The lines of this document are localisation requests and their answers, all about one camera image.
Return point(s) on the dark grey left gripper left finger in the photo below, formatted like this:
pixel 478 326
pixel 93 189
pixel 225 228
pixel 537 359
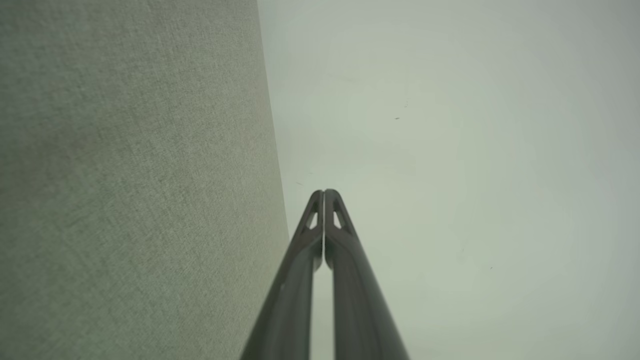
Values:
pixel 292 290

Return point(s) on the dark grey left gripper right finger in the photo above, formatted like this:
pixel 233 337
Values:
pixel 355 300

